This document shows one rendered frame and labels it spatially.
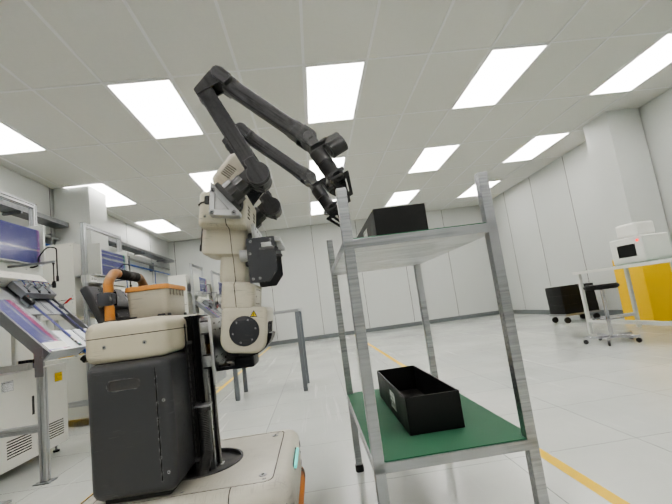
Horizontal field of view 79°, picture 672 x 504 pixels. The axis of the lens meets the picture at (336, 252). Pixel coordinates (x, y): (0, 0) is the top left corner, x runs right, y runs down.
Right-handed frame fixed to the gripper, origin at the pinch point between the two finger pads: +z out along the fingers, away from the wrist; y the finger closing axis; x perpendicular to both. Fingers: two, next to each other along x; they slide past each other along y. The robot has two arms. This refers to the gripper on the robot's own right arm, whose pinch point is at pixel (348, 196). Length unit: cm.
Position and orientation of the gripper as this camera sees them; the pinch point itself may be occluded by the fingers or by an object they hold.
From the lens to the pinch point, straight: 140.1
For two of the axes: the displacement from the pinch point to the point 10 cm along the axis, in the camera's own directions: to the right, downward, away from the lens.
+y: -0.5, 1.5, 9.9
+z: 5.7, 8.2, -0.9
